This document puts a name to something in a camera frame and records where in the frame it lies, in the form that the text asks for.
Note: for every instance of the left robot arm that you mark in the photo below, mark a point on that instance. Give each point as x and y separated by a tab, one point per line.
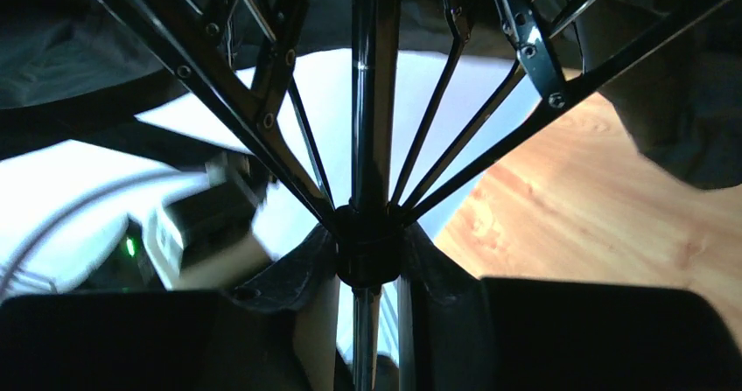
127	267

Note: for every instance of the black folding umbrella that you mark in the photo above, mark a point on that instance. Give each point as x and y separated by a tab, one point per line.
370	112

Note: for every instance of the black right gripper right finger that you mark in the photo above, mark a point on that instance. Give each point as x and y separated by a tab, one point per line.
458	332

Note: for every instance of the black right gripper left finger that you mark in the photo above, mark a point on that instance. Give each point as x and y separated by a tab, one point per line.
275	332

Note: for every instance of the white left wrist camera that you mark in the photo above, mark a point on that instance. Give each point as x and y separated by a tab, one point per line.
204	240

